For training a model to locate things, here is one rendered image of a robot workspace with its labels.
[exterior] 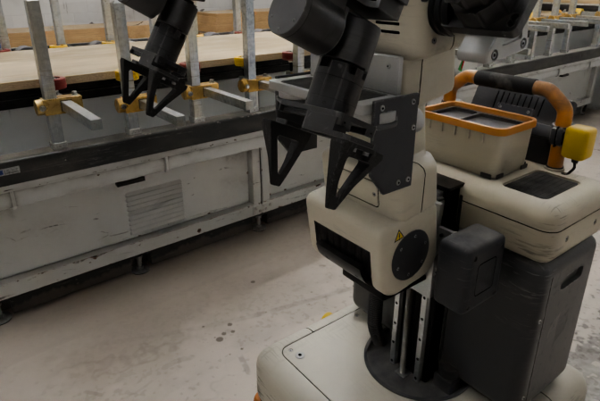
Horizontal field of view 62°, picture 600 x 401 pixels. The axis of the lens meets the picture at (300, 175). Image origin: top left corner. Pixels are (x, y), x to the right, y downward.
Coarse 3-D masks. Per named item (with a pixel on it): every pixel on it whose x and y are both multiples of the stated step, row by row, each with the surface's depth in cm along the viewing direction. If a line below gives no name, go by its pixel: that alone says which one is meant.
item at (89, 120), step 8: (64, 104) 154; (72, 104) 152; (72, 112) 148; (80, 112) 144; (88, 112) 144; (80, 120) 143; (88, 120) 137; (96, 120) 137; (88, 128) 139; (96, 128) 137
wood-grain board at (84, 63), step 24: (48, 48) 236; (72, 48) 236; (96, 48) 236; (144, 48) 236; (216, 48) 236; (240, 48) 236; (264, 48) 236; (288, 48) 236; (0, 72) 177; (24, 72) 177; (72, 72) 177; (96, 72) 177
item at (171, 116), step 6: (144, 102) 169; (144, 108) 170; (168, 108) 161; (156, 114) 163; (162, 114) 159; (168, 114) 156; (174, 114) 154; (180, 114) 154; (168, 120) 157; (174, 120) 153; (180, 120) 153
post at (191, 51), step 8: (192, 24) 177; (192, 32) 178; (192, 40) 179; (192, 48) 180; (192, 56) 181; (192, 64) 182; (192, 72) 183; (192, 80) 183; (192, 104) 187; (200, 104) 188; (192, 112) 189; (200, 112) 189
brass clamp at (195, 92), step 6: (204, 84) 187; (210, 84) 188; (216, 84) 189; (186, 90) 183; (192, 90) 184; (198, 90) 185; (186, 96) 184; (192, 96) 185; (198, 96) 186; (204, 96) 188
